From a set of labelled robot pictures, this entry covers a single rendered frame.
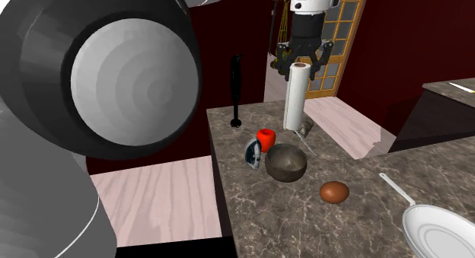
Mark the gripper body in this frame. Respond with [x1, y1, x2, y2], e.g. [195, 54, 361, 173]
[289, 12, 327, 59]

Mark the dark long-handled broom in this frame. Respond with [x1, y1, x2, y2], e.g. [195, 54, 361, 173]
[266, 0, 282, 55]

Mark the red cup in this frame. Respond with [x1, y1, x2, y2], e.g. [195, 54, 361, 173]
[256, 128, 277, 154]

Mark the blue and white clothes iron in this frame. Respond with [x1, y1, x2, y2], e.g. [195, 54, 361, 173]
[244, 136, 263, 170]

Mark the black hand blender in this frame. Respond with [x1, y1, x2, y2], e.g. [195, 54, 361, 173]
[229, 54, 244, 129]

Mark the white frying pan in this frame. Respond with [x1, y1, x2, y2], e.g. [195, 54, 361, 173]
[378, 172, 475, 258]

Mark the yellow long-handled tool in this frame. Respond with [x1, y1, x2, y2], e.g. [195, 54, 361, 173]
[269, 0, 295, 71]

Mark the white paper towel roll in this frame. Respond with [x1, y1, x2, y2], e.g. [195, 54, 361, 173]
[282, 62, 312, 132]

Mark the grey handled silver knife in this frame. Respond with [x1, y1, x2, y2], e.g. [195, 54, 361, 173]
[293, 116, 318, 158]

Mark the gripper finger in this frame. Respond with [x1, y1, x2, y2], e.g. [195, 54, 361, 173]
[310, 40, 334, 79]
[275, 42, 300, 82]

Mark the dark brown bowl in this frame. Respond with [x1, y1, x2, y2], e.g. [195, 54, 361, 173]
[263, 143, 308, 183]

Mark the dark kitchen cabinet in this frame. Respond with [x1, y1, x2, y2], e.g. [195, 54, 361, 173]
[387, 76, 475, 154]

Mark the yellow framed glass door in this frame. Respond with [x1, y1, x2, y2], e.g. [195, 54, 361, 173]
[296, 0, 370, 100]

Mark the brown egg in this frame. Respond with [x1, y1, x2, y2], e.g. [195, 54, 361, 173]
[319, 180, 350, 205]

